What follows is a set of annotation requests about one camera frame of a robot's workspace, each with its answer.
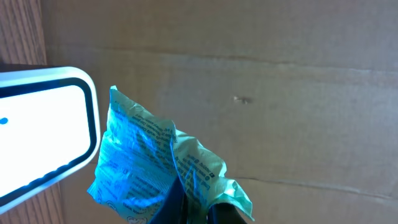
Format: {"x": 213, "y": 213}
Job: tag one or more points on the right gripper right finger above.
{"x": 224, "y": 213}

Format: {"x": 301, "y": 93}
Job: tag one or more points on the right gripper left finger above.
{"x": 174, "y": 209}

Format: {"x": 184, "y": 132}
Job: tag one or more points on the teal snack packet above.
{"x": 142, "y": 156}

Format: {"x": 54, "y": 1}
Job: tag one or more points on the white barcode scanner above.
{"x": 50, "y": 128}

